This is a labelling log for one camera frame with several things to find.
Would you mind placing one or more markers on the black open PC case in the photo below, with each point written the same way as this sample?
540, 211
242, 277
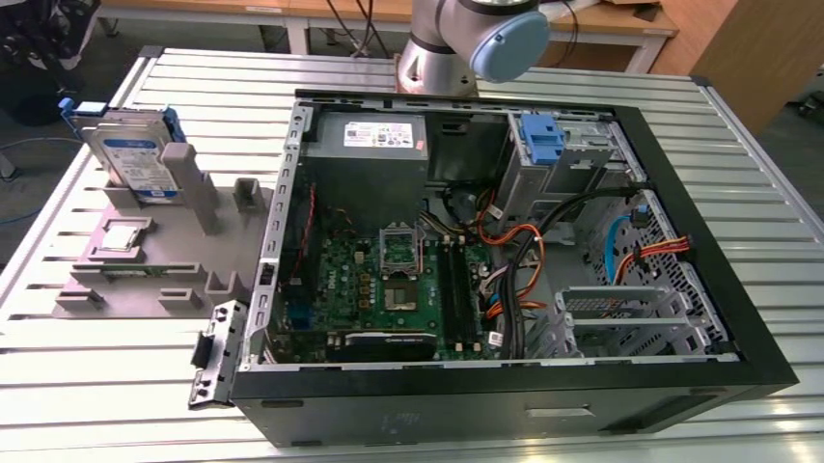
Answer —
450, 400

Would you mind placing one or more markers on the green Dell motherboard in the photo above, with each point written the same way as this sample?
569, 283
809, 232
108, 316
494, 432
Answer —
347, 289

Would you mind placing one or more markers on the green RAM stick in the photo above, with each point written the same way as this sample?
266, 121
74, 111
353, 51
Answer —
135, 271

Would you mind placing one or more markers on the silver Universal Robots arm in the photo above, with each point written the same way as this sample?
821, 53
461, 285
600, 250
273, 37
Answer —
432, 62

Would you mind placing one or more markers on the wooden desk white frame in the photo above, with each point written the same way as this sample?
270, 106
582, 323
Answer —
192, 7

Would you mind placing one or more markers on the CPU socket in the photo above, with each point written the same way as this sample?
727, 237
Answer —
402, 295

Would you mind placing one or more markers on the grey plastic parts rack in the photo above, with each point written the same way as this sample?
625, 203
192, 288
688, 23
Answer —
187, 241

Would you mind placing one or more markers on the silver drive cage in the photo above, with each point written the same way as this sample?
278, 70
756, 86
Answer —
580, 144

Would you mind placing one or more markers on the hinged expansion card bracket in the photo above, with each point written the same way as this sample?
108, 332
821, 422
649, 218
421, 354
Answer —
222, 337

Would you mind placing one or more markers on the grey Dell power supply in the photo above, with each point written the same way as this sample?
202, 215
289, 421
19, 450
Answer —
367, 193

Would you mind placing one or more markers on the black graphics card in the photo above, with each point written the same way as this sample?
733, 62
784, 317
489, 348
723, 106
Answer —
386, 343

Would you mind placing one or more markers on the silver CPU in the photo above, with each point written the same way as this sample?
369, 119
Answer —
124, 237

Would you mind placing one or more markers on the hard disk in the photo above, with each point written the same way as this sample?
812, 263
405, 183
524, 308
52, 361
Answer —
135, 164

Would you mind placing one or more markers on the silver disk bay cage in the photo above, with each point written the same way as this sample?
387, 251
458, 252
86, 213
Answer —
618, 322

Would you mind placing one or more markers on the blue plastic drive latch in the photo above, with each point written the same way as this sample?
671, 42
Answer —
541, 140

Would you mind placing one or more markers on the blue expansion slot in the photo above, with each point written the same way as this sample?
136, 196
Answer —
301, 316

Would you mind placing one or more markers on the black RAM slot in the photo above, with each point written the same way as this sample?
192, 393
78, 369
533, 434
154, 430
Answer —
450, 289
468, 289

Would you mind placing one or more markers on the black office chair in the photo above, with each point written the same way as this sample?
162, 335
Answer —
39, 101

